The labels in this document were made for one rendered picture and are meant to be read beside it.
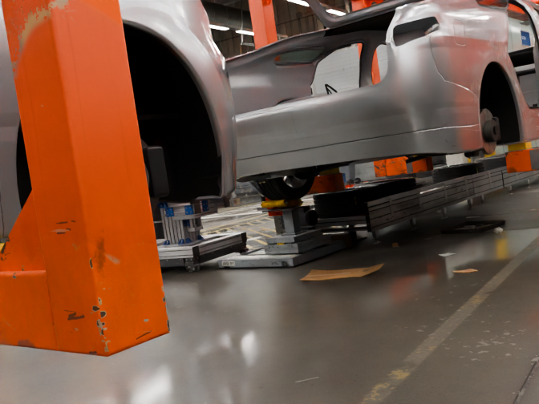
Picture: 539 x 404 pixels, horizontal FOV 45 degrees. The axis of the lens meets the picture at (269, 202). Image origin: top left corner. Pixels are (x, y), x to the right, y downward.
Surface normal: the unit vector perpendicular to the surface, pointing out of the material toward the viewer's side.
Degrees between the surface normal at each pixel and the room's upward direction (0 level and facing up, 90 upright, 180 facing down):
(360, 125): 107
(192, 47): 86
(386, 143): 102
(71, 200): 90
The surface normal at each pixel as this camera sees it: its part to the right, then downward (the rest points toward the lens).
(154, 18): 0.78, -0.11
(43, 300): -0.62, 0.13
